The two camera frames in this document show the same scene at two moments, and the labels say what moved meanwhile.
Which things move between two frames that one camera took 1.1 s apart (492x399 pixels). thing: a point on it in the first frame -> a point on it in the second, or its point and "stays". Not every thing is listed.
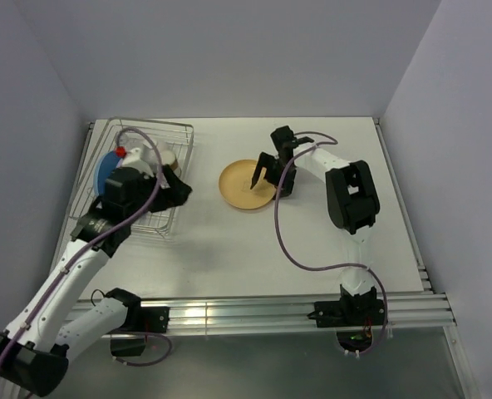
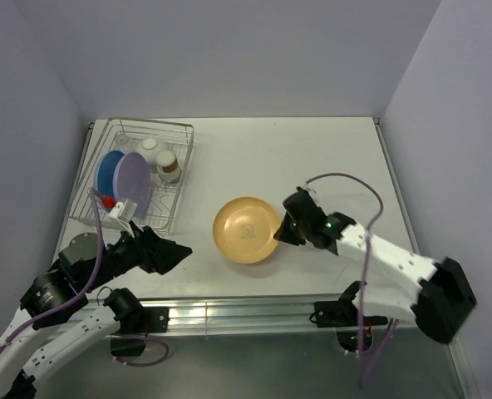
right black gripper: (265, 160) -> (282, 233)
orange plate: (235, 181) -> (244, 229)
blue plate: (103, 168) stays
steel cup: (169, 158) stays
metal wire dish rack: (146, 144) stays
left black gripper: (173, 195) -> (155, 253)
